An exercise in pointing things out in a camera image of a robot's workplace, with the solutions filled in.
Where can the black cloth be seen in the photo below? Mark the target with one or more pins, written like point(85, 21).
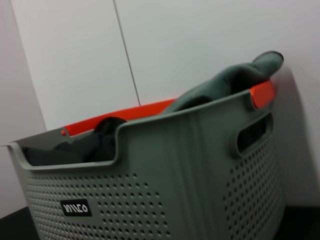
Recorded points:
point(62, 155)

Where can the grey perforated storage basket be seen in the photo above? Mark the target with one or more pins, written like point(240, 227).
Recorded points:
point(175, 162)

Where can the grey towel with black trim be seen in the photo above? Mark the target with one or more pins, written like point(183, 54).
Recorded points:
point(225, 82)

